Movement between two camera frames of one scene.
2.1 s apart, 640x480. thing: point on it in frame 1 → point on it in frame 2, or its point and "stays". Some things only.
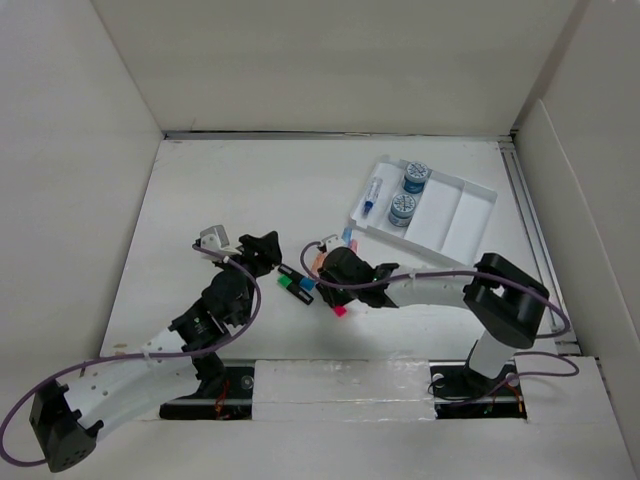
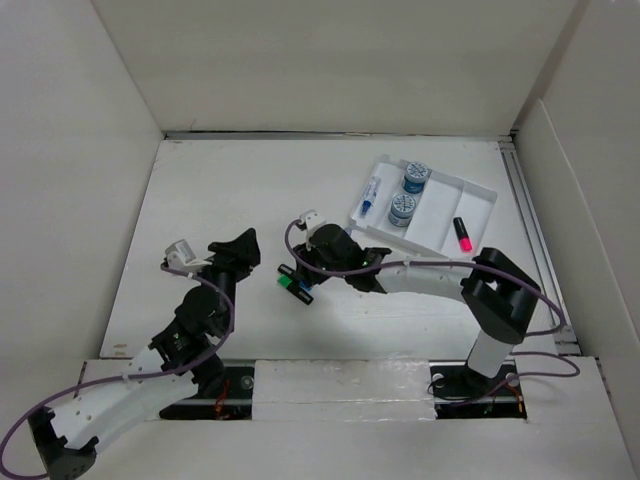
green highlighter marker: [283, 281] stays
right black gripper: [336, 298] → [308, 254]
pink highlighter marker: [340, 311] → [463, 234]
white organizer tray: [451, 215] stays
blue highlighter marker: [308, 283] stays
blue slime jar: [416, 174] stays
